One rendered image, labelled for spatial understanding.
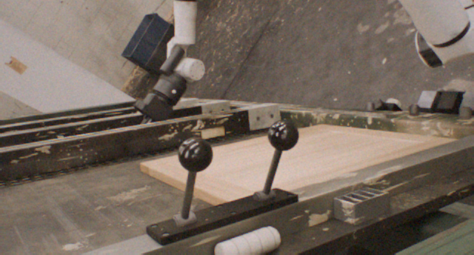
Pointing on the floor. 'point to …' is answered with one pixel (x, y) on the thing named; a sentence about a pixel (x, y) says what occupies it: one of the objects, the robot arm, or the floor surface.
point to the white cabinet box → (48, 75)
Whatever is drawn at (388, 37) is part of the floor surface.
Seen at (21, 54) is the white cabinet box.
